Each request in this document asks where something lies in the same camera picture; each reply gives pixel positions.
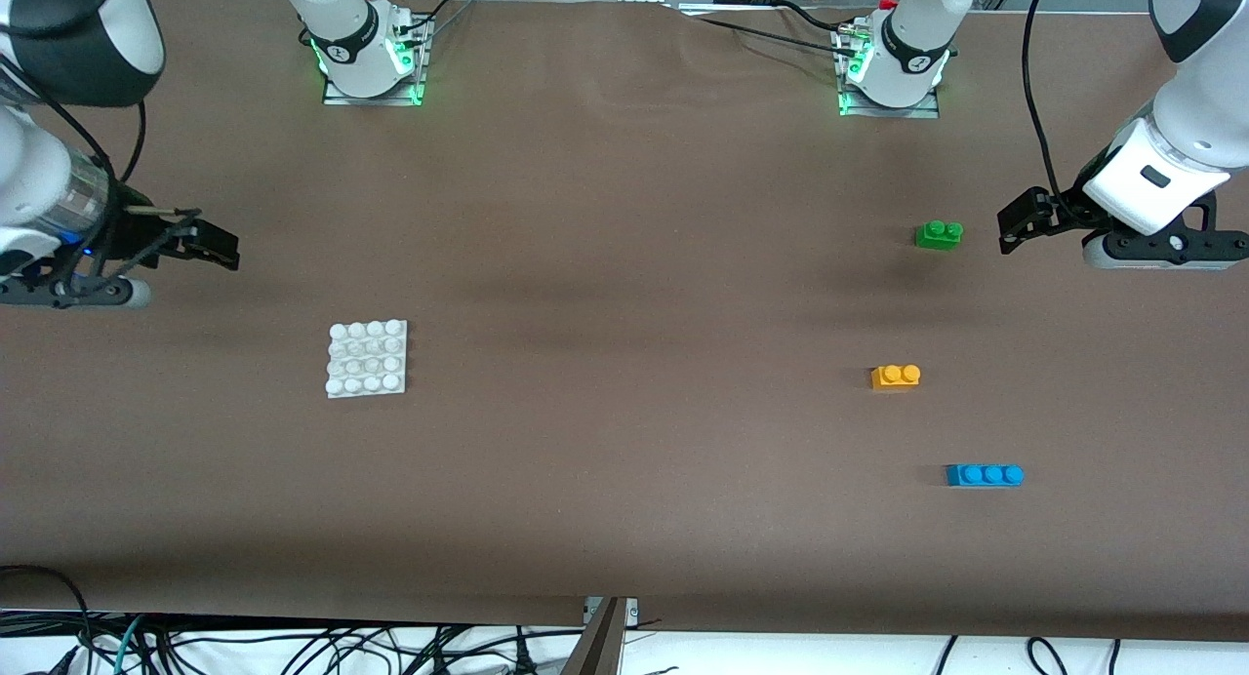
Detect white studded base plate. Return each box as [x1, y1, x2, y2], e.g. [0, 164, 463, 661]
[325, 318, 409, 400]

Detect blue three-stud block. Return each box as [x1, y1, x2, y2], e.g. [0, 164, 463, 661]
[945, 463, 1026, 489]

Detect brown table cover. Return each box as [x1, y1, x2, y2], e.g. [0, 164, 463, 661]
[0, 0, 1249, 647]

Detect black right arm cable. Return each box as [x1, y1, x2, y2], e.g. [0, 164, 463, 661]
[0, 21, 201, 296]

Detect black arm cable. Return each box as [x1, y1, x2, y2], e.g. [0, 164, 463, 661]
[1021, 0, 1086, 219]
[0, 21, 201, 296]

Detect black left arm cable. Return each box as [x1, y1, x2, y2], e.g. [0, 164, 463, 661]
[1021, 0, 1086, 219]

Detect black cable on table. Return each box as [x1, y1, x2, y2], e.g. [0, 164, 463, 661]
[673, 0, 865, 54]

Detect black looped floor cable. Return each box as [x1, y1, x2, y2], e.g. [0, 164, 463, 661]
[0, 564, 96, 675]

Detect teal floor cable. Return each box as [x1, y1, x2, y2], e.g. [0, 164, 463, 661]
[109, 614, 149, 675]

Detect aluminium post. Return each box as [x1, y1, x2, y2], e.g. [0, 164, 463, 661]
[561, 597, 641, 675]

